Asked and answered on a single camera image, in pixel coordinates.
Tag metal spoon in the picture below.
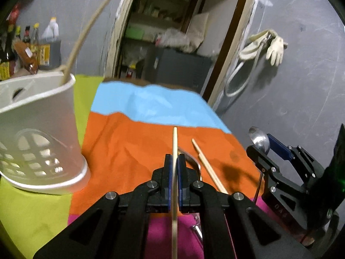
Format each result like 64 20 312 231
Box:
249 126 270 203

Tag wooden chopstick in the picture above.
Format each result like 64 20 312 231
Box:
191 139 228 194
171 127 178 259

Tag white plastic utensil caddy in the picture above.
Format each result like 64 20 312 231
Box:
0 72 91 195

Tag white rubber gloves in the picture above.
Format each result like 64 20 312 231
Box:
238 29 288 67

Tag dark grey cabinet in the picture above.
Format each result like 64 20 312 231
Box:
143 47 212 93

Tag white pillow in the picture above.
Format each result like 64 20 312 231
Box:
187 12 209 50

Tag clear plastic bag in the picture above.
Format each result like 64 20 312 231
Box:
155 28 204 53

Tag chopstick standing in caddy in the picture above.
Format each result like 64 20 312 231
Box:
60 0 111 86

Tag large cooking oil jug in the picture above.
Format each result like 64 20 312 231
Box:
38 17 61 70

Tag brown spice packet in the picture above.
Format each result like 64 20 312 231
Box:
13 41 39 74

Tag dark sauce bottle yellow label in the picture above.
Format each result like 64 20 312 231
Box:
1 25 16 81

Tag white hose on wall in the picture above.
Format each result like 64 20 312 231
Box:
224 43 264 98

